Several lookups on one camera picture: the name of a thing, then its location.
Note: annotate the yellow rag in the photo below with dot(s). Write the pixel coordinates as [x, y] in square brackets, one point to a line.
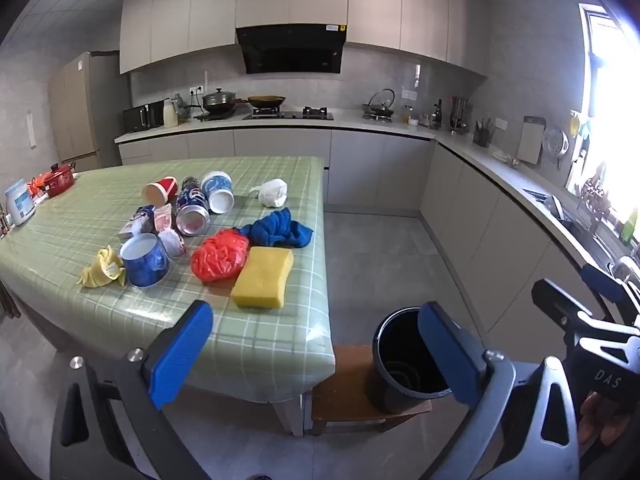
[580, 125]

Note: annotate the white and blue paper cup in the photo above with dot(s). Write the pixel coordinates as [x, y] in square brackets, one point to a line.
[217, 187]

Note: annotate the red pot with lid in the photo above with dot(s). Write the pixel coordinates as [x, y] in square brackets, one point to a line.
[55, 180]

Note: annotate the white paper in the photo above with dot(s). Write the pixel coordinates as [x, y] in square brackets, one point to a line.
[272, 192]

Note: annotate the yellow sponge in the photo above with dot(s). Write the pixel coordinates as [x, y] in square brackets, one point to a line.
[262, 277]

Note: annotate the steel wool scrubber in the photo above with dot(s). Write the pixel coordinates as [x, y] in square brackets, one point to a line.
[172, 242]

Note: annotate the dark metal colander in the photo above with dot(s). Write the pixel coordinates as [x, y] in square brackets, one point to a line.
[595, 195]

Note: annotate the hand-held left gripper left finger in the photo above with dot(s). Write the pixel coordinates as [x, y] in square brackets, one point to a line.
[182, 355]

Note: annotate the yellow cloth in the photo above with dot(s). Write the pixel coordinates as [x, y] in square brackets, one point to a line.
[100, 270]

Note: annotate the beige upper cabinets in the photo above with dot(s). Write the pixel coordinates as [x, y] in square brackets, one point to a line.
[200, 15]

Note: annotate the white kitchen island base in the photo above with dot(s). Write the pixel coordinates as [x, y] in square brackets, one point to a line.
[290, 415]

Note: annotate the beige lower cabinets with counter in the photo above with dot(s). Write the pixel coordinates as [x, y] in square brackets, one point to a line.
[280, 160]

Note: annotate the dark blue paper cup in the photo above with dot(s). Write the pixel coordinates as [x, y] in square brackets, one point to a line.
[147, 265]

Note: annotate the bright window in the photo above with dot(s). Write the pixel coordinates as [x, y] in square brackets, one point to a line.
[615, 110]

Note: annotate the beige refrigerator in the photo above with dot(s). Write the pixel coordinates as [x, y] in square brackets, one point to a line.
[80, 110]

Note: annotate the red plastic bag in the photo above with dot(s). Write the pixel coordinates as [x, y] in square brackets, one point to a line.
[217, 260]

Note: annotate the wooden stool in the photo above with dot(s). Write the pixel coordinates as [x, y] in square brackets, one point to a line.
[345, 385]

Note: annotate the dark glass bottle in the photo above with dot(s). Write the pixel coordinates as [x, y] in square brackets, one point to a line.
[438, 115]

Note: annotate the black gas stove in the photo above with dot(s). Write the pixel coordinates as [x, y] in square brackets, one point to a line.
[290, 115]

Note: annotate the wok with lid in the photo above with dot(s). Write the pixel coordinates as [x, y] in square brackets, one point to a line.
[220, 101]

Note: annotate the black range hood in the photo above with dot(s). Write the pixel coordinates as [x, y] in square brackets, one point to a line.
[290, 50]

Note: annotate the frying pan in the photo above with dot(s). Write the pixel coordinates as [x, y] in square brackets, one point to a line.
[267, 101]

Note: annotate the black knife holder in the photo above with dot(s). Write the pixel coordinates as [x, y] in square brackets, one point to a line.
[482, 136]

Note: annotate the black microwave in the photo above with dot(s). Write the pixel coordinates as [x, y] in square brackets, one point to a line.
[137, 117]

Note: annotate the red paper cup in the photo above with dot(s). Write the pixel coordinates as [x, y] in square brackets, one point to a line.
[162, 190]

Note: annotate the metal steamer plate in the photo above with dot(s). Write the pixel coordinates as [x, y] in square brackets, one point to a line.
[555, 142]

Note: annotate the green checkered tablecloth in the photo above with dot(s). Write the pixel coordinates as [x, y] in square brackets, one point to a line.
[280, 330]

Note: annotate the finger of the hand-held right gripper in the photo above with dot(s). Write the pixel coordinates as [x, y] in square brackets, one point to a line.
[600, 280]
[555, 300]

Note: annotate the black round bin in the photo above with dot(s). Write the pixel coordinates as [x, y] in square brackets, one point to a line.
[395, 345]

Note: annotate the white thermos jug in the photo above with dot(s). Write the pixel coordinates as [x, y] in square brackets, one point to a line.
[170, 115]

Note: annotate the pink packet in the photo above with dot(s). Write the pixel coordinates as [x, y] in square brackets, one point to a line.
[162, 217]

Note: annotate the white cutting board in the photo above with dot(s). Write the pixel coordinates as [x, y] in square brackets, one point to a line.
[530, 140]

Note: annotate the person's right hand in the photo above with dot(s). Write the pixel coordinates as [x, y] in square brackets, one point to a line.
[600, 417]

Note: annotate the blue drink can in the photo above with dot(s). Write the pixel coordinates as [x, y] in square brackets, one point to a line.
[192, 207]

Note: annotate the blue cloth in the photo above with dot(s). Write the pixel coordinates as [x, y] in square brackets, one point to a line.
[277, 230]

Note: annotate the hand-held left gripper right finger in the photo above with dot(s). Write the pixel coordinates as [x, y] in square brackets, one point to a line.
[447, 355]

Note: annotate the white jar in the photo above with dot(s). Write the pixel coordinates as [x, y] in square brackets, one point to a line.
[20, 205]

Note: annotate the metal utensil holder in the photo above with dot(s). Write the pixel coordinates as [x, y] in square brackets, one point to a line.
[458, 115]

